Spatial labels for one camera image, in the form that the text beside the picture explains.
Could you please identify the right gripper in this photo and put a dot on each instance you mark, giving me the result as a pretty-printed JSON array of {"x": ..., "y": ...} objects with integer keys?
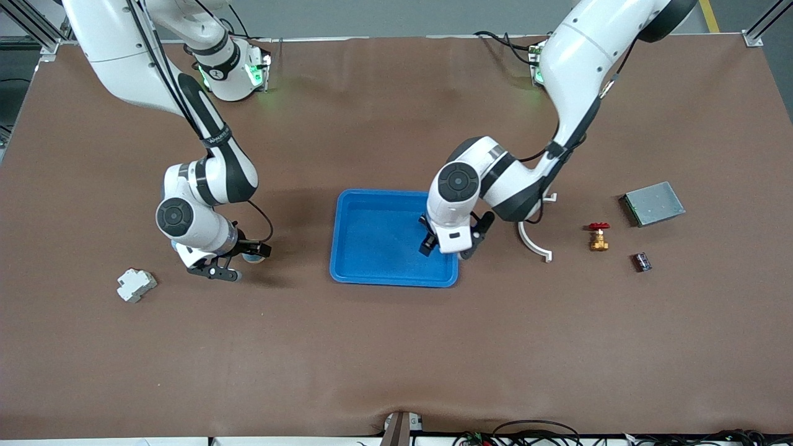
[{"x": 246, "y": 246}]

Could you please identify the grey camera bracket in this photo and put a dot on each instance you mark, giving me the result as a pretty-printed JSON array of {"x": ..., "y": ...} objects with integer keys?
[{"x": 399, "y": 430}]

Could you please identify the white curved pipe clamp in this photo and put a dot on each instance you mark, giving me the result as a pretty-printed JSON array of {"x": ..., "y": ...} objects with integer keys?
[{"x": 530, "y": 251}]

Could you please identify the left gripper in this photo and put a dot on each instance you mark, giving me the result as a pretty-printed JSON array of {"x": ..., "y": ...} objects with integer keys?
[{"x": 428, "y": 240}]

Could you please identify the short black electrolytic capacitor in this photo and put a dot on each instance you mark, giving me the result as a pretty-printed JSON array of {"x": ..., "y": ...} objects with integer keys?
[{"x": 642, "y": 262}]

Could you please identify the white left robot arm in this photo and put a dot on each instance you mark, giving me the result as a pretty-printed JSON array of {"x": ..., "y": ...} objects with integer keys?
[{"x": 576, "y": 62}]

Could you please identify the brown table mat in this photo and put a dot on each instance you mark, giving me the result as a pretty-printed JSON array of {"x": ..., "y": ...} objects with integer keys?
[{"x": 396, "y": 347}]

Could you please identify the blue plastic tray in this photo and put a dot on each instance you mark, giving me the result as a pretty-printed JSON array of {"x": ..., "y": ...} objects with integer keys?
[{"x": 378, "y": 241}]

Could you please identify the white circuit breaker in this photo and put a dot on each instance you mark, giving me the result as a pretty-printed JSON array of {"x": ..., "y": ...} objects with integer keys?
[{"x": 136, "y": 286}]

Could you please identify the grey metal box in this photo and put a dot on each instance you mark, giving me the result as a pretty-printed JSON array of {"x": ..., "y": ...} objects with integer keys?
[{"x": 653, "y": 204}]

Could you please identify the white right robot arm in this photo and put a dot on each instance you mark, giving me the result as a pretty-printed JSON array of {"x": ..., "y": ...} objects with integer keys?
[{"x": 111, "y": 49}]

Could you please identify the brass valve red handwheel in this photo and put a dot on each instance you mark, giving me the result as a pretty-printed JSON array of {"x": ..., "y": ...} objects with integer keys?
[{"x": 598, "y": 243}]

